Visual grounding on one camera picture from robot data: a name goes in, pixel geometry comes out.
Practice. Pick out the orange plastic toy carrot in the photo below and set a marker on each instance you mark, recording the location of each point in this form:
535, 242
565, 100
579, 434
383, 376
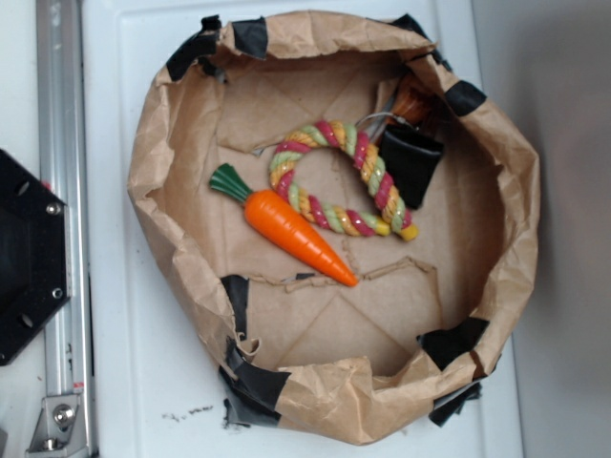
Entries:
274, 219

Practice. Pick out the black binder clip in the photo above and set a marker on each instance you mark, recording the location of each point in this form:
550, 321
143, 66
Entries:
410, 156

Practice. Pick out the brown paper bag bin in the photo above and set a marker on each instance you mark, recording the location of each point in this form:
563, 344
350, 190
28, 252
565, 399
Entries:
428, 318

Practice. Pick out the orange brown striped object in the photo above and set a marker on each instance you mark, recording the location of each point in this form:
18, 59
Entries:
412, 102

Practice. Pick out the multicolored twisted rope toy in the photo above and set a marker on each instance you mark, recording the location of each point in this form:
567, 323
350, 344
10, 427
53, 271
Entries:
394, 218

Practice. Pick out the silver aluminium extrusion rail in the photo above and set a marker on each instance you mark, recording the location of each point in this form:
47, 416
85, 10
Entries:
68, 335

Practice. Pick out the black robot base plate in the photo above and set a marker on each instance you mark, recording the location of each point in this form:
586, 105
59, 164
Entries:
34, 281

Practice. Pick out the silver corner bracket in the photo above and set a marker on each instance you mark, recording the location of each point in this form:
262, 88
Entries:
60, 430

